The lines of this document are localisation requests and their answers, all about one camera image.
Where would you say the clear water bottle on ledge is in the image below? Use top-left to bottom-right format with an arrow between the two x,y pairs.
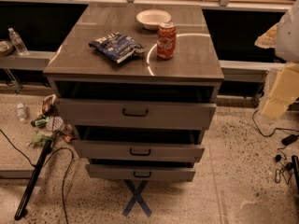
8,28 -> 28,55

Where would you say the black rod on floor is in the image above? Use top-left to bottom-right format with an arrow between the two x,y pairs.
14,140 -> 52,220

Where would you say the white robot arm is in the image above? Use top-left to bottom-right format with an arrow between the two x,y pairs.
254,6 -> 299,120

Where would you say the green wrapper on floor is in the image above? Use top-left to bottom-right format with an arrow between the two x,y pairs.
28,131 -> 53,147

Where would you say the black cable right floor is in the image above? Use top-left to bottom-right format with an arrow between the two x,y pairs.
251,109 -> 299,138

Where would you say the white bowl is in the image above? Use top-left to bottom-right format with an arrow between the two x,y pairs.
136,9 -> 171,31

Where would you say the brown snack bag on floor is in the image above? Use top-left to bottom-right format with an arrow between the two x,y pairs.
40,94 -> 56,116

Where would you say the plastic bottle on floor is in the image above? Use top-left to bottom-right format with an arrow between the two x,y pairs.
17,103 -> 27,122

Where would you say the top grey drawer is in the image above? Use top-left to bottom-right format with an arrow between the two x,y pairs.
55,98 -> 216,130

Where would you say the bowl on left ledge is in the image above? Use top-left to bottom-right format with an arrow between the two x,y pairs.
0,40 -> 14,57

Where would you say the grey drawer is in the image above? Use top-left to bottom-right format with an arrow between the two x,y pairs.
86,164 -> 195,182
73,140 -> 204,162
55,98 -> 216,130

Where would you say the grey drawer cabinet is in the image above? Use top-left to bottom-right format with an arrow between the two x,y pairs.
44,3 -> 223,169

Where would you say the blue chip bag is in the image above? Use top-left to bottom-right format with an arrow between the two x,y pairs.
89,32 -> 147,63

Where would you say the black floor cable left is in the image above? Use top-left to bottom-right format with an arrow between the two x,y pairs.
0,128 -> 76,224

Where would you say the blue tape cross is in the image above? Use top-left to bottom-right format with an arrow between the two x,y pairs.
122,180 -> 152,217

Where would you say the bottom grey drawer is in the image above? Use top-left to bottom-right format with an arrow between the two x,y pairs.
86,164 -> 195,182

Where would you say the red coke can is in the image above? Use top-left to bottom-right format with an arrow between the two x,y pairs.
157,22 -> 177,60

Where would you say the black power adapter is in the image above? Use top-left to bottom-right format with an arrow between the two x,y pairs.
281,134 -> 299,147

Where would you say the white cup on floor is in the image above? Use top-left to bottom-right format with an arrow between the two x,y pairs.
46,117 -> 64,132

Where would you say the green can on floor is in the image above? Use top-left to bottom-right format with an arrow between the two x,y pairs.
31,117 -> 50,128

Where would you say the middle grey drawer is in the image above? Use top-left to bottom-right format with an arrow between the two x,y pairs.
73,140 -> 204,162

